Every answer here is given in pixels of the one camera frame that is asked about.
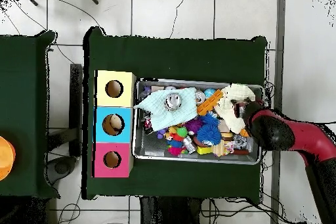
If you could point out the orange plastic block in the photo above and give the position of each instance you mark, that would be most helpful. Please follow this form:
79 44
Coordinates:
208 103

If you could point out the blue globe ball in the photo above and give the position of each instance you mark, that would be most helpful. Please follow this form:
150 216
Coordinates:
209 92

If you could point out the dark green side table cloth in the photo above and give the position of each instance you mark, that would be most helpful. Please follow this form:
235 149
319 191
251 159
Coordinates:
23 90

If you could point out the green spiky creature toy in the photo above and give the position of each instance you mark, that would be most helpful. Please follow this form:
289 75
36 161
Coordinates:
182 131

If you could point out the purple spiky ball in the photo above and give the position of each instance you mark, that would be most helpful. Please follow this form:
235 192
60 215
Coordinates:
194 125

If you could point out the wooden box with three holes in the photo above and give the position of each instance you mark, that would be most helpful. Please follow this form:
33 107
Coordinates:
126 82

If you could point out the small blue spiky ball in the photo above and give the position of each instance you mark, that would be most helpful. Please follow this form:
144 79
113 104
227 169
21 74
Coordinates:
210 119

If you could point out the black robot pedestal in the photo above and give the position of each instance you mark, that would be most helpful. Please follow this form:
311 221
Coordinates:
170 213

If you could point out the cream knitted cloth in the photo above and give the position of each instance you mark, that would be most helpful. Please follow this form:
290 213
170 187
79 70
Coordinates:
228 119

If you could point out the crushed silver can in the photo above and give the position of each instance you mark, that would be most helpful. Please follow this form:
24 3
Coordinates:
173 101

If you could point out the large blue spiky ball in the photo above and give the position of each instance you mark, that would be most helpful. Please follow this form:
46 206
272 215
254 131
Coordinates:
209 134

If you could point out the silver mesh bin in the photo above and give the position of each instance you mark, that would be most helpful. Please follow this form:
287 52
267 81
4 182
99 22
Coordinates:
152 145

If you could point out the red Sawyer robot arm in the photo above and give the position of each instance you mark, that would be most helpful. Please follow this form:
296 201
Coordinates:
309 137

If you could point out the orange round object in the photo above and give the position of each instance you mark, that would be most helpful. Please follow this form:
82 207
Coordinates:
6 158

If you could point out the mint knitted cloth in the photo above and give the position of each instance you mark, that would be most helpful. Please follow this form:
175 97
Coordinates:
157 113

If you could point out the silver soda can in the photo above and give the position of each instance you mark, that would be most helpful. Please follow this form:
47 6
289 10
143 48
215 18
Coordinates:
200 97

